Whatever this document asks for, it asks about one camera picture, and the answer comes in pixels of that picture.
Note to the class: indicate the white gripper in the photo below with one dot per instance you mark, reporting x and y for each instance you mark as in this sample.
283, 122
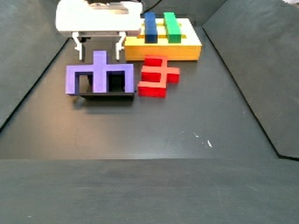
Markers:
80, 17

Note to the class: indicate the purple interlocking block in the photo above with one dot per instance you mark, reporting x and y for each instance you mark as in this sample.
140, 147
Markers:
98, 71

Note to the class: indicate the yellow slotted board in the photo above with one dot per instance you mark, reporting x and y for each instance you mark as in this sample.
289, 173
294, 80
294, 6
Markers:
187, 50

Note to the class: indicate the black angle fixture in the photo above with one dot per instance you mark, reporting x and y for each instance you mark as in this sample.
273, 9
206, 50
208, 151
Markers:
115, 89

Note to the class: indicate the blue long bar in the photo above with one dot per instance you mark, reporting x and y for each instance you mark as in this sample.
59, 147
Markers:
150, 28

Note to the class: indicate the red interlocking block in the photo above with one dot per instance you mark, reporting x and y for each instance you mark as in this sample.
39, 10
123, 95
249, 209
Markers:
156, 75

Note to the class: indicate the green long bar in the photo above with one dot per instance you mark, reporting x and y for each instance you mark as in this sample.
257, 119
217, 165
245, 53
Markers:
172, 28

